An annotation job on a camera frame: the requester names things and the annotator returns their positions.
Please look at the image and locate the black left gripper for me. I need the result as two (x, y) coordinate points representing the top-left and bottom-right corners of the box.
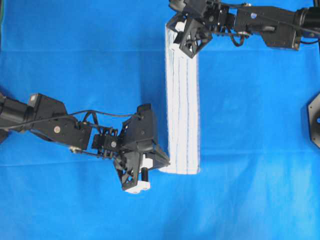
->
(113, 111), (170, 194)

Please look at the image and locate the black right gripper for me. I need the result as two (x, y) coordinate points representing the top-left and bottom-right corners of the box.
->
(166, 0), (220, 59)

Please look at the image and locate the blue table cloth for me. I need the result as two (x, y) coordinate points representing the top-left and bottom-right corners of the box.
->
(0, 0), (320, 240)

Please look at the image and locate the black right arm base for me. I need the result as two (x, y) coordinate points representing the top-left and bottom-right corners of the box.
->
(307, 93), (320, 148)

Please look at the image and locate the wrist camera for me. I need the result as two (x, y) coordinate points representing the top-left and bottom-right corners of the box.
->
(137, 103), (158, 152)
(169, 0), (199, 15)

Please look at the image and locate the blue striped white towel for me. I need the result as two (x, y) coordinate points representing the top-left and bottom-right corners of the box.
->
(160, 28), (201, 175)

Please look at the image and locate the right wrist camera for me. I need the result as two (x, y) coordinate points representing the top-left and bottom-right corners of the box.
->
(169, 0), (199, 15)

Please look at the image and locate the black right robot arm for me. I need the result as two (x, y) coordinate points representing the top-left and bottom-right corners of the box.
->
(166, 0), (320, 58)

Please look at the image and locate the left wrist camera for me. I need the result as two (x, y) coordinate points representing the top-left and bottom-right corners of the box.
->
(137, 103), (158, 152)

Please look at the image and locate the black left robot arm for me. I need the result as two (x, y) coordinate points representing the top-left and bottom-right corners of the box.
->
(0, 93), (170, 194)

